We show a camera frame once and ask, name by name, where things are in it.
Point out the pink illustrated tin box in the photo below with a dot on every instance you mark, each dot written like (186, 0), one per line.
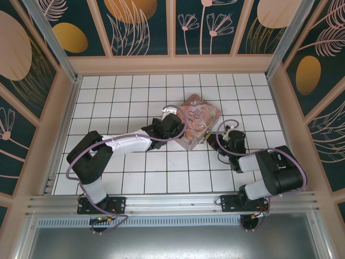
(199, 118)

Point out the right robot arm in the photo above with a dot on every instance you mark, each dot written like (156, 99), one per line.
(277, 172)

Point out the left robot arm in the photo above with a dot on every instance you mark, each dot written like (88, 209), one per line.
(126, 143)

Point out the grey metal sheet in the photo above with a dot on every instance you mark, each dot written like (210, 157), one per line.
(172, 242)

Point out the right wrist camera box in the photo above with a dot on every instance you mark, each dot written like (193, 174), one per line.
(227, 133)

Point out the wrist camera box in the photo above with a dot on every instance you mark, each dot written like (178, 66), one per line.
(169, 110)
(227, 133)

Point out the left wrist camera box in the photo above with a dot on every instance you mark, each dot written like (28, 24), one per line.
(169, 110)

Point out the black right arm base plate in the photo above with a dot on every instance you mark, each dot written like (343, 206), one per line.
(229, 203)

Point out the aluminium mounting rail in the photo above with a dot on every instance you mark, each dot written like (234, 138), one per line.
(172, 202)

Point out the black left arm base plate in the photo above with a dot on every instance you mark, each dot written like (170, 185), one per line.
(118, 203)

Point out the aluminium frame post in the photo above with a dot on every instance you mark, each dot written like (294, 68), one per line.
(285, 40)
(56, 46)

